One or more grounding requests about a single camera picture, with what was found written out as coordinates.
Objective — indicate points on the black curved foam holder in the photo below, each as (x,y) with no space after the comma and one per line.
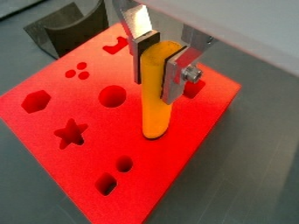
(63,30)

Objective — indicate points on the yellow oval peg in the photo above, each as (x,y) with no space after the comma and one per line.
(156,111)

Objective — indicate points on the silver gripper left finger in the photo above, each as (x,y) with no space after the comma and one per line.
(140,33)

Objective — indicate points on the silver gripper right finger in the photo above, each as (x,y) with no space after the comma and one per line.
(180,66)

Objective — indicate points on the red shape-sorter block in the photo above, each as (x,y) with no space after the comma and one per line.
(76,115)

